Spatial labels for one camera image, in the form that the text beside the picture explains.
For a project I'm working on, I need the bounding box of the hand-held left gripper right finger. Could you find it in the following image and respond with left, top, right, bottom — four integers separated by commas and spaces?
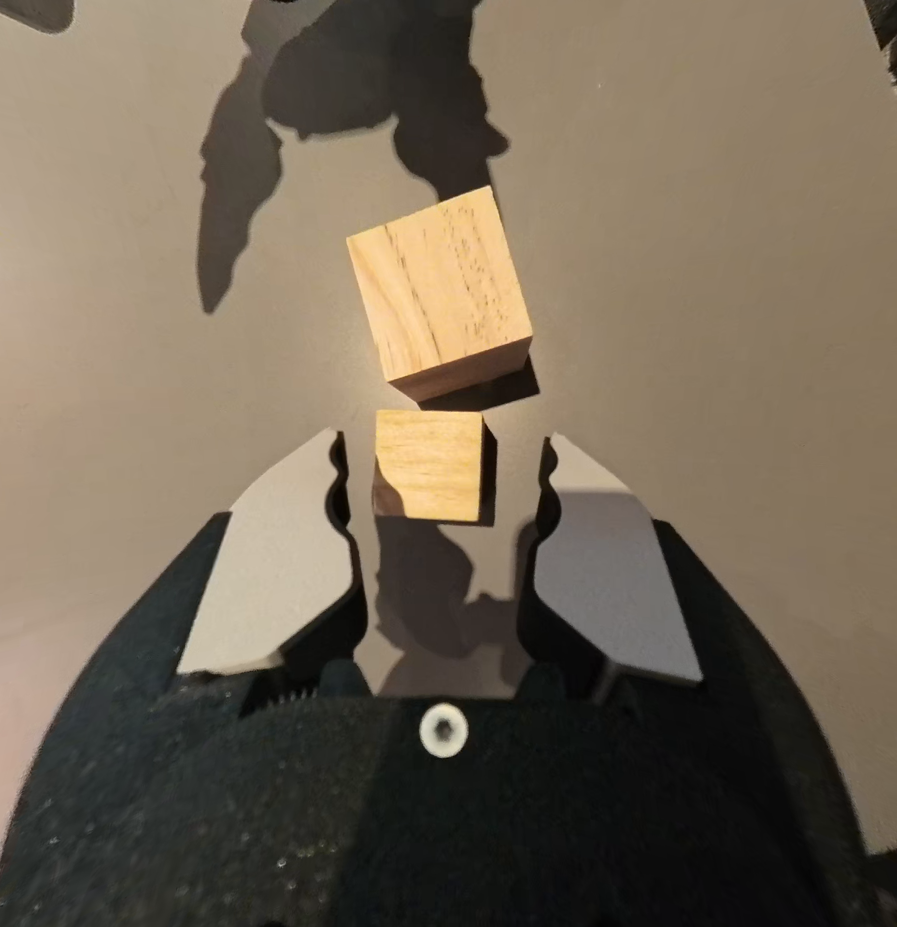
517, 432, 704, 703

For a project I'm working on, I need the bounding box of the large wooden cube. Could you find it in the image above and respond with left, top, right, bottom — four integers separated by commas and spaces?
346, 184, 535, 404

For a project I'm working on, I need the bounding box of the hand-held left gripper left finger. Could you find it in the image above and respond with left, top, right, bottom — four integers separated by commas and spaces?
177, 426, 368, 676

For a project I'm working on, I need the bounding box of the small wooden cube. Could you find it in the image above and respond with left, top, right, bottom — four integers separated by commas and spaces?
371, 409, 497, 525

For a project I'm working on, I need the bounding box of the black flat object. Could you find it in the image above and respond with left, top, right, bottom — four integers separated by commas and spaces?
0, 0, 77, 34

